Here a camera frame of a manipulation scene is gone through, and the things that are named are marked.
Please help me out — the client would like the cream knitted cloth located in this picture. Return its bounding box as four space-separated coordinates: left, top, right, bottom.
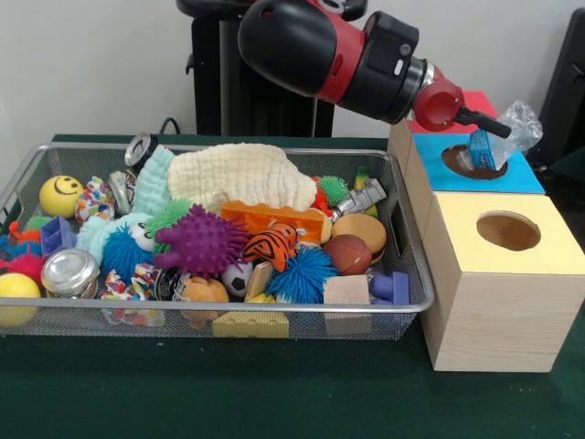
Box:
167 144 319 213

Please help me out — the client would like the small brown basketball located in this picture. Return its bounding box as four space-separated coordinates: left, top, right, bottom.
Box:
324 233 374 277

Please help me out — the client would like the orange toy building block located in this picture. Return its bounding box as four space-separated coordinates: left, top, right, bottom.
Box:
222 199 328 241

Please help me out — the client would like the green spiky ball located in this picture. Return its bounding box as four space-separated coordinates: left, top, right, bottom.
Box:
146 198 193 241

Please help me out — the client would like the purple toy block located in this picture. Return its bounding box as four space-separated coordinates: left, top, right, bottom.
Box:
369 271 410 306

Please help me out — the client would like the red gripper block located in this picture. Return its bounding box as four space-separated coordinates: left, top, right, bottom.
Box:
412 66 514 140

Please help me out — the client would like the black chair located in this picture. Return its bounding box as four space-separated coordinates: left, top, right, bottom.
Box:
528 7 585 184

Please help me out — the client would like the silver metal can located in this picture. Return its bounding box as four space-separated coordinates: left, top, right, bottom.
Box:
40 248 101 299

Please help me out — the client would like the yellow smiley face ball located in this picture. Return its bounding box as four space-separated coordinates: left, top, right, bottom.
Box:
38 175 85 219

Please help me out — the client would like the clear plastic packet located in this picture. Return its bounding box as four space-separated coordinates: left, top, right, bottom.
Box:
454 100 544 176

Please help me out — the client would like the blue spiky ball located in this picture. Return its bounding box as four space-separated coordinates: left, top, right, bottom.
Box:
267 247 340 305

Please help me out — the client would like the toy hamburger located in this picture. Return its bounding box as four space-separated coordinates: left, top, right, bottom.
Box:
331 213 388 264

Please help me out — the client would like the wooden box with three holes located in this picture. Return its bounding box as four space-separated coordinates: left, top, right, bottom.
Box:
388 89 585 373

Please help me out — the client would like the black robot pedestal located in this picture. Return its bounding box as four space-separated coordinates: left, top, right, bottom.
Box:
176 0 368 138

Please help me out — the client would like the shallow clear mesh bin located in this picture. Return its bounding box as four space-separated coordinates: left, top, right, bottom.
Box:
0 142 437 341

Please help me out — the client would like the purple spiky ball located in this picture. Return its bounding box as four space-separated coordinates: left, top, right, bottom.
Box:
154 205 250 275

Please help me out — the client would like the black cable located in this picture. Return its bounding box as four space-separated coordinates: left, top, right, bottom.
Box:
159 116 184 138

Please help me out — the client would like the dark green table cloth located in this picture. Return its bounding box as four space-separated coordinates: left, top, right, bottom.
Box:
0 134 585 439

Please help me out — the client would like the plain yellow ball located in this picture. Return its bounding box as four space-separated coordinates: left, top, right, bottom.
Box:
0 273 41 328

